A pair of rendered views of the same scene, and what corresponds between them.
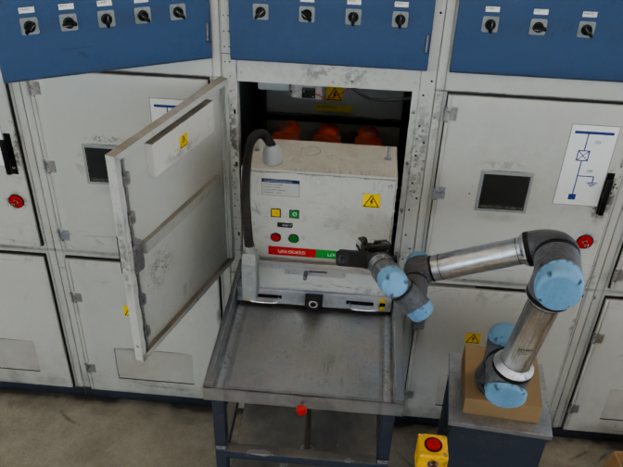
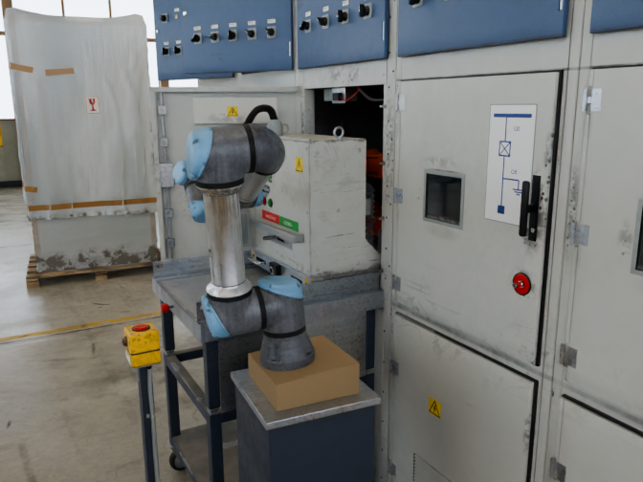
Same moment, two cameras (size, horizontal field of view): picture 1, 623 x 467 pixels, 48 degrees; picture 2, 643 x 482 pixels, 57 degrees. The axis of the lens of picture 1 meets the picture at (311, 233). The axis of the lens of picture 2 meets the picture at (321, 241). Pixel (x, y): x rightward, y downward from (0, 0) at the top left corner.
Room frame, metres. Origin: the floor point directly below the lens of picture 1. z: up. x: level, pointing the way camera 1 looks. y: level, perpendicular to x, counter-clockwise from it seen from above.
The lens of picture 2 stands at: (0.87, -1.94, 1.50)
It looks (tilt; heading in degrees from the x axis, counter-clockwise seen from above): 13 degrees down; 57
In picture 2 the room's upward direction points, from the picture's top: straight up
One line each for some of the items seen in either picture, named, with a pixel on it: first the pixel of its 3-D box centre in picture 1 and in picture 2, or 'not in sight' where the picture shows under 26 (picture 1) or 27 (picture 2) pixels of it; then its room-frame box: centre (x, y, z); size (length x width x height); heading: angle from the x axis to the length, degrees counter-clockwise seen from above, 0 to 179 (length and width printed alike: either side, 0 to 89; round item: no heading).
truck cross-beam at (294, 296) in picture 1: (314, 295); (283, 269); (1.94, -0.02, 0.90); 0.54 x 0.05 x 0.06; 86
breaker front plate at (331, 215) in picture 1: (316, 238); (277, 203); (1.92, -0.02, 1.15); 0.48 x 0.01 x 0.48; 86
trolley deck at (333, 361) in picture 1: (311, 328); (262, 291); (1.85, -0.01, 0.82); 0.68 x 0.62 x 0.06; 176
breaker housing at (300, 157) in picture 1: (322, 197); (338, 197); (2.18, -0.03, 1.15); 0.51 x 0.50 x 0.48; 176
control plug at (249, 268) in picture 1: (250, 271); (241, 224); (1.87, 0.20, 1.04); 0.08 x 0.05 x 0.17; 176
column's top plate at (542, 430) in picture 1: (497, 393); (301, 386); (1.65, -0.63, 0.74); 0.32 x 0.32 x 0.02; 81
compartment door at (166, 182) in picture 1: (179, 215); (231, 175); (1.94, 0.44, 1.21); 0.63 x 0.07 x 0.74; 158
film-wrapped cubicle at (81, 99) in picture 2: not in sight; (87, 147); (2.05, 3.84, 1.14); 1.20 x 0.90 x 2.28; 171
